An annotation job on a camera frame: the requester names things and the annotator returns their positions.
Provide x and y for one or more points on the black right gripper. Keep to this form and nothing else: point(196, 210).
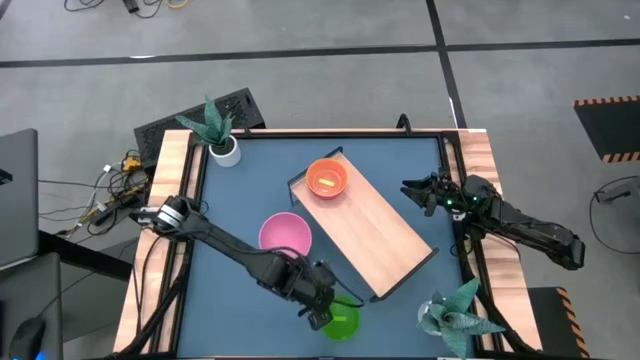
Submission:
point(447, 197)

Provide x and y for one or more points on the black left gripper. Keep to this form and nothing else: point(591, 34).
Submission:
point(300, 282)

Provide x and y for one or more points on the green translucent small bowl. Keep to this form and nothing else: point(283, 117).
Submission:
point(346, 326)

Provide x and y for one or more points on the pink large bowl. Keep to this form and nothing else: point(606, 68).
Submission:
point(285, 232)

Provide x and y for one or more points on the orange translucent small bowl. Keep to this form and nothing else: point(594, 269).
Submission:
point(320, 170)

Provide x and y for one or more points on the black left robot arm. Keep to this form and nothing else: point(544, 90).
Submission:
point(225, 242)

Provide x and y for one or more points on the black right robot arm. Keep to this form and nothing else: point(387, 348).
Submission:
point(525, 225)

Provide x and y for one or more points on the snake plant in white pot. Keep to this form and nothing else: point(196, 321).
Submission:
point(215, 125)
point(455, 315)

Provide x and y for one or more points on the black hazard-striped floor mat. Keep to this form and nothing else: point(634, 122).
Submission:
point(607, 127)
point(550, 320)

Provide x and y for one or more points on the grey floor stand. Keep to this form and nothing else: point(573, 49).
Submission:
point(620, 192)

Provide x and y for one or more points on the black power strip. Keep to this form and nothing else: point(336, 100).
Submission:
point(117, 206)

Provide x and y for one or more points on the dark grey desk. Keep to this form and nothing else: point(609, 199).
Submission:
point(30, 290)

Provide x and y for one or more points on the black computer mouse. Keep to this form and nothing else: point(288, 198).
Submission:
point(27, 340)

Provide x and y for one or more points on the grey flat case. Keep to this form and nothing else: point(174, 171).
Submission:
point(17, 200)

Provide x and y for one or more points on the black power adapter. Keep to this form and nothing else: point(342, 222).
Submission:
point(131, 5)

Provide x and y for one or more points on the wooden shelf with black frame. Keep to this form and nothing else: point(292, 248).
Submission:
point(370, 225)

